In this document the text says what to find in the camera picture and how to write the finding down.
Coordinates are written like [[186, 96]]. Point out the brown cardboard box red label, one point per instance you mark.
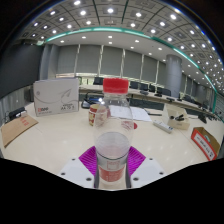
[[201, 141]]

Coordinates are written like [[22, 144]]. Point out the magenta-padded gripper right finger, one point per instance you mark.
[[137, 160]]

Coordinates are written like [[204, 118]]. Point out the small black tabletop microphone unit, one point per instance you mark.
[[202, 118]]

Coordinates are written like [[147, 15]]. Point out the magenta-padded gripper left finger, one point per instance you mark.
[[87, 160]]

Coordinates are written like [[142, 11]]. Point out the black tabletop device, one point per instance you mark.
[[16, 113]]

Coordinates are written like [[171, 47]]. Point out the group of desk microphone units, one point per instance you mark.
[[144, 92]]

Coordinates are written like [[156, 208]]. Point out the group of ceiling lights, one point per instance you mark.
[[110, 10]]

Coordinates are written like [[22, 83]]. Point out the white printer paper carton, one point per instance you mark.
[[55, 96]]

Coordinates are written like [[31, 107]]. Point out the flat brown cardboard piece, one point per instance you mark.
[[16, 128]]

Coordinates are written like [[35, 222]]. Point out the white printed paper sheet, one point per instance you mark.
[[141, 115]]

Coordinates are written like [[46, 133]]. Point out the beige open cardboard box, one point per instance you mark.
[[173, 122]]

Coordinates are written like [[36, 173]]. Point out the black tool in beige box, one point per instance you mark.
[[178, 117]]

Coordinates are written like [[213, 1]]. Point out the long curved conference desk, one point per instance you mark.
[[150, 96]]

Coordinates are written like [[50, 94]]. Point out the red and cream patterned mug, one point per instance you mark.
[[92, 115]]

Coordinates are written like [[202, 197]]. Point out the row of black office chairs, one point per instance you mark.
[[143, 86]]

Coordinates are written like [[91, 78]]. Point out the clear red-capped water bottle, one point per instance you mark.
[[113, 143]]

